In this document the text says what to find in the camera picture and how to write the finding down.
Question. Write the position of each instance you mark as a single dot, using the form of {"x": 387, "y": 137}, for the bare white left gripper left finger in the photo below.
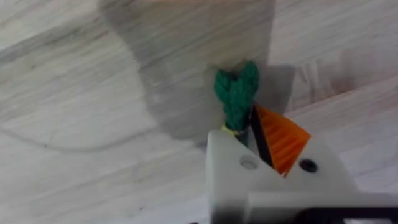
{"x": 230, "y": 174}

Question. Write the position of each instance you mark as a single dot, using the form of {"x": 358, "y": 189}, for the white orange left gripper right finger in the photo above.
{"x": 281, "y": 140}

